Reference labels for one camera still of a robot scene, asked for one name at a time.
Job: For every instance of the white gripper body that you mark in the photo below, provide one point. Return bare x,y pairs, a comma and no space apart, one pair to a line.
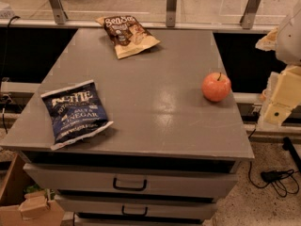
290,40

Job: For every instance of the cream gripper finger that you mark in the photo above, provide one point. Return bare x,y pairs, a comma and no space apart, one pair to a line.
268,42
282,95

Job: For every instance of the brown Sea Salt chip bag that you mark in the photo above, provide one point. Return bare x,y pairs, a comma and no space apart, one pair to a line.
127,34

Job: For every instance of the red apple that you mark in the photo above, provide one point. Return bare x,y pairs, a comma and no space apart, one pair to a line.
216,87

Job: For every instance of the blue Kettle chip bag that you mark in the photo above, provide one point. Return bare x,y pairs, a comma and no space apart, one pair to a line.
76,113

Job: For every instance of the grey drawer cabinet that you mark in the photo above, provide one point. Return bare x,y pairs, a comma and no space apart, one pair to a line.
161,121

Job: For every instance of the lower grey drawer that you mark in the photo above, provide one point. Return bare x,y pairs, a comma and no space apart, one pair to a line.
157,208

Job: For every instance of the grey drawer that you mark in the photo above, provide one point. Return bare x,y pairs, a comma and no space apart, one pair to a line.
157,208
160,182

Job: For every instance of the top grey drawer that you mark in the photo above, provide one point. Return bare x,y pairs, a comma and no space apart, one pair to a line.
160,182

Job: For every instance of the cardboard box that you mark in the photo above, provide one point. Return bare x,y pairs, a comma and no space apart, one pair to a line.
18,208

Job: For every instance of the right metal bracket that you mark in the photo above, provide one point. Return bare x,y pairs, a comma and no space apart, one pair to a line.
249,15

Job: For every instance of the metal bracket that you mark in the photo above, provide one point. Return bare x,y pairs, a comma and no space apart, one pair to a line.
171,7
249,15
60,16

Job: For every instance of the black power adapter with cable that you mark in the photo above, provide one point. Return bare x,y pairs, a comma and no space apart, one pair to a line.
274,178

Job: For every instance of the middle metal bracket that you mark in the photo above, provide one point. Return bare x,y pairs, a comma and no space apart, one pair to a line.
171,7

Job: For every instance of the black upper drawer handle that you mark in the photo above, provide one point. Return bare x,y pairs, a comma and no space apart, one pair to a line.
129,185

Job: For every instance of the black drawer handle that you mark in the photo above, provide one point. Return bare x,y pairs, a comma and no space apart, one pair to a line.
134,211
129,185

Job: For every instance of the black lower drawer handle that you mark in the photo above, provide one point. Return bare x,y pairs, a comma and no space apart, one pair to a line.
134,211

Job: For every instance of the left metal bracket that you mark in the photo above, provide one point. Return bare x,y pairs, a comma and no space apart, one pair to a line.
60,16

